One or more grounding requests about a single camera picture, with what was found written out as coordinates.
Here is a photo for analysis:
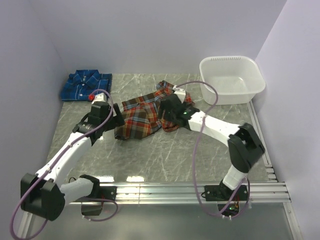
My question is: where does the red brown plaid shirt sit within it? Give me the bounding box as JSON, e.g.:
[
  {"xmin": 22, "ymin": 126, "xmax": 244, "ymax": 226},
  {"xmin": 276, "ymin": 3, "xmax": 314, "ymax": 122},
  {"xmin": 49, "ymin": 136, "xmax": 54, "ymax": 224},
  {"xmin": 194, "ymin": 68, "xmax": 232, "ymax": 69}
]
[{"xmin": 114, "ymin": 80, "xmax": 179, "ymax": 141}]

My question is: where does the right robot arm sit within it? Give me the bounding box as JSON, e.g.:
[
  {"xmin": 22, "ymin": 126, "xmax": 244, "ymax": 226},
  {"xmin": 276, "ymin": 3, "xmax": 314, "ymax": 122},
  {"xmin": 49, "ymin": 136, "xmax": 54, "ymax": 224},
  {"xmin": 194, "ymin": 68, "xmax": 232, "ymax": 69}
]
[{"xmin": 158, "ymin": 94, "xmax": 266, "ymax": 200}]

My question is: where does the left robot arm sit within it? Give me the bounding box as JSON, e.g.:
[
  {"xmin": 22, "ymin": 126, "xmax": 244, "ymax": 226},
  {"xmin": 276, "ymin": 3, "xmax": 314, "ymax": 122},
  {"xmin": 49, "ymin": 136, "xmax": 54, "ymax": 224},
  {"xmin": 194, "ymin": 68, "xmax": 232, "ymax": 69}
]
[{"xmin": 20, "ymin": 101, "xmax": 125, "ymax": 221}]

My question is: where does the blue plaid folded shirt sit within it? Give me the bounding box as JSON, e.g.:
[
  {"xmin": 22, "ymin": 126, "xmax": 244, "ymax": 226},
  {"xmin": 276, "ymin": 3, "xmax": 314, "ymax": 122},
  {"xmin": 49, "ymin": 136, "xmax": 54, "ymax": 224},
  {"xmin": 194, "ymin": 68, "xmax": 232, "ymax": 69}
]
[{"xmin": 60, "ymin": 69, "xmax": 113, "ymax": 102}]

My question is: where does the white plastic basin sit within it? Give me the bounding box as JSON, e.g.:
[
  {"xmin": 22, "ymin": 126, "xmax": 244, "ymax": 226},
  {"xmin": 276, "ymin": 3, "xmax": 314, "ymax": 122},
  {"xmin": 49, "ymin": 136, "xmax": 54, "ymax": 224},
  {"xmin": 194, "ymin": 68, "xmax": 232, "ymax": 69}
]
[{"xmin": 199, "ymin": 56, "xmax": 266, "ymax": 105}]

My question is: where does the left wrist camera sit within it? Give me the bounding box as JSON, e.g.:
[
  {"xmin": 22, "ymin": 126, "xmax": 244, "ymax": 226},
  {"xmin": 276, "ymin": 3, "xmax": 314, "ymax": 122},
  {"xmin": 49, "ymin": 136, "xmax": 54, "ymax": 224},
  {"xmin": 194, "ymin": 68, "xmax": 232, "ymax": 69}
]
[{"xmin": 88, "ymin": 93, "xmax": 107, "ymax": 105}]

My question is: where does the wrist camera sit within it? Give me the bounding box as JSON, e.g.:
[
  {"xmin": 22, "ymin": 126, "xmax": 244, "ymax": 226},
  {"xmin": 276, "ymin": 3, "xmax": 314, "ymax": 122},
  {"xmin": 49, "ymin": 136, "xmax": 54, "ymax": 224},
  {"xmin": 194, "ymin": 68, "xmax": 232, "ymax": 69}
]
[
  {"xmin": 88, "ymin": 93, "xmax": 107, "ymax": 105},
  {"xmin": 172, "ymin": 85, "xmax": 186, "ymax": 103}
]

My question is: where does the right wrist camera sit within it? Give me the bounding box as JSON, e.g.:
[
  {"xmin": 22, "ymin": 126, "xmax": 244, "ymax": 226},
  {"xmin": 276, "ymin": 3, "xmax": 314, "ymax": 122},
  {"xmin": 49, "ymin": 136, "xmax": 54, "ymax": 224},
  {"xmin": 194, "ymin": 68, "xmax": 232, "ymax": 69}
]
[{"xmin": 172, "ymin": 85, "xmax": 186, "ymax": 103}]

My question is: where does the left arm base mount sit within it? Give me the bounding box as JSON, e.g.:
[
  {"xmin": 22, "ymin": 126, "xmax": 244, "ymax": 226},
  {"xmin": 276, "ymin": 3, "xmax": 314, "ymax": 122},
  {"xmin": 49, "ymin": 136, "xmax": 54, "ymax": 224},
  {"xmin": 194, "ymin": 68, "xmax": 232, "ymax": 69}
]
[{"xmin": 96, "ymin": 185, "xmax": 117, "ymax": 201}]

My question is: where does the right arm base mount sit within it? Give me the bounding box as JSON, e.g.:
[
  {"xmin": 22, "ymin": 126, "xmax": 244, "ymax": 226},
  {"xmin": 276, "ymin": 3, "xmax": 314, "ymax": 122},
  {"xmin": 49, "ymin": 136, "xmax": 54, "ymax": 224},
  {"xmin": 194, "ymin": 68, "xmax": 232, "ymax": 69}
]
[{"xmin": 200, "ymin": 184, "xmax": 249, "ymax": 202}]

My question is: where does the black box under rail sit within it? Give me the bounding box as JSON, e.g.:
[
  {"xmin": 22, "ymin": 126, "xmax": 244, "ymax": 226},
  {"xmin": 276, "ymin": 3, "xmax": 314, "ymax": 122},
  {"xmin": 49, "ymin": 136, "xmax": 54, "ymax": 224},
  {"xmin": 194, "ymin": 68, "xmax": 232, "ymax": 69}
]
[{"xmin": 80, "ymin": 201, "xmax": 104, "ymax": 217}]

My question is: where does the aluminium rail frame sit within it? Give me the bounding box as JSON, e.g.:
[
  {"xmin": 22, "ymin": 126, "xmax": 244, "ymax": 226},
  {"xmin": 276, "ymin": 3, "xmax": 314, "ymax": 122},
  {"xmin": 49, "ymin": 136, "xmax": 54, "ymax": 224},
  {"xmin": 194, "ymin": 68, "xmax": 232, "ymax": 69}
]
[{"xmin": 14, "ymin": 99, "xmax": 305, "ymax": 240}]

